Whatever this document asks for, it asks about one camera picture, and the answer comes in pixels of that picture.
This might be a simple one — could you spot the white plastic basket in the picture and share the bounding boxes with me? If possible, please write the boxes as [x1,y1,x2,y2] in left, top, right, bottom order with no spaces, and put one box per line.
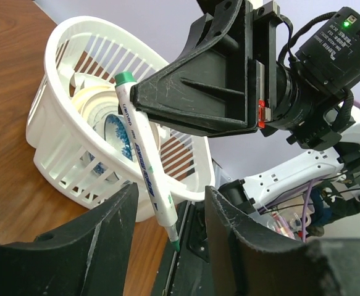
[25,15,216,223]

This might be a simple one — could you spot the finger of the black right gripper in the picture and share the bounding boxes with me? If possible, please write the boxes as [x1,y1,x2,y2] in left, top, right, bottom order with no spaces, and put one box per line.
[130,51,257,138]
[173,0,248,62]

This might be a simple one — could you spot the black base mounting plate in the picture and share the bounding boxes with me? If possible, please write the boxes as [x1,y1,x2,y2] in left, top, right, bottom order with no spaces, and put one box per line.
[151,201,215,296]

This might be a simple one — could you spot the beige stacked plates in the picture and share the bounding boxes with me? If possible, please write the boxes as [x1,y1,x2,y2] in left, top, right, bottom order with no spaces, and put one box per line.
[71,86,162,149]

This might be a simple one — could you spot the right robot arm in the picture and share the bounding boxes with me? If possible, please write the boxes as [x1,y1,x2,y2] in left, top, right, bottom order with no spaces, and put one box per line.
[130,1,360,213]

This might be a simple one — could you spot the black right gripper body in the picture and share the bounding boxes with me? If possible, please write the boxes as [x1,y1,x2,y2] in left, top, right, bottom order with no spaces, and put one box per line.
[244,1,300,136]

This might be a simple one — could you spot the green-end white pen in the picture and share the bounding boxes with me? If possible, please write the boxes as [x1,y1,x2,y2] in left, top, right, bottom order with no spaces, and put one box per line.
[115,72,180,252]

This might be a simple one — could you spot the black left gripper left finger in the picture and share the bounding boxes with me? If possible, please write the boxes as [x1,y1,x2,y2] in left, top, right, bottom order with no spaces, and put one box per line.
[0,183,138,295]

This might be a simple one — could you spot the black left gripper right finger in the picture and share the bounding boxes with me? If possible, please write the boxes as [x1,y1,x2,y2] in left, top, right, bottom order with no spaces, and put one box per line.
[205,186,360,295]

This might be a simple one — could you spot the blue patterned bowl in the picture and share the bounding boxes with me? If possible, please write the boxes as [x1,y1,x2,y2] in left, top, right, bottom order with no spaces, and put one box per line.
[83,112,136,183]

